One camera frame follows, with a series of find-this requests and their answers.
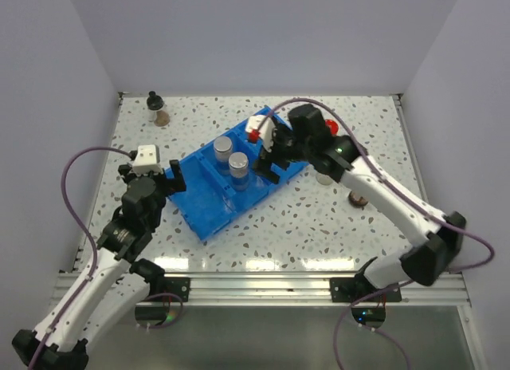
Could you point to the silver-lid blue-label spice jar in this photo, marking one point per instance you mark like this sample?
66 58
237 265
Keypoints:
223 148

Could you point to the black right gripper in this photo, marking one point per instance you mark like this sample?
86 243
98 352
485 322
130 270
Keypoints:
263 167

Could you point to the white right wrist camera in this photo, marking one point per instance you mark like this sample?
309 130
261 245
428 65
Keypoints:
260 127

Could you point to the silver-lid shaker jar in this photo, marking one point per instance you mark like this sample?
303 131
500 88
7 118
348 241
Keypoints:
239 170

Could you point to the black-cap brown spice bottle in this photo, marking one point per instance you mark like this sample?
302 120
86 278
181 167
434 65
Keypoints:
157 106

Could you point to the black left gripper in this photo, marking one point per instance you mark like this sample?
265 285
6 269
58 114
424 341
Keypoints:
176 184

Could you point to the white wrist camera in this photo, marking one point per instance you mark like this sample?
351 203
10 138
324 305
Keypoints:
260 127
147 160

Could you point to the black-cap white spice bottle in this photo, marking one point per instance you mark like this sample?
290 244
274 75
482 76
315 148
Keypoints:
323 179

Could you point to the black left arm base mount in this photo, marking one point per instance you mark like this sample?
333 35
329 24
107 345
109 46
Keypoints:
179 286

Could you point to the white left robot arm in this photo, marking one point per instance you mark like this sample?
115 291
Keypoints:
56 342

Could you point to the blue three-compartment plastic bin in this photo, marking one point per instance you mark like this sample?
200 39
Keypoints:
214 197

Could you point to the aluminium front rail frame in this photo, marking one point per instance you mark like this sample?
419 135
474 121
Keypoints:
307 289

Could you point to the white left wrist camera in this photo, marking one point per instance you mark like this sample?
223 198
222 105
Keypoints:
147 160

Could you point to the red-cap dark sauce jar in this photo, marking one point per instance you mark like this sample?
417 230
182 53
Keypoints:
333 126

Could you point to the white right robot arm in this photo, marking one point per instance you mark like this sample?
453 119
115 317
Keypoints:
434 237

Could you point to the red-cap brown sauce jar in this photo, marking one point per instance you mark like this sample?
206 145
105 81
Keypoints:
356 200

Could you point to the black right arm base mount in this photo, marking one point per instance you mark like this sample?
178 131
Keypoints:
348 290

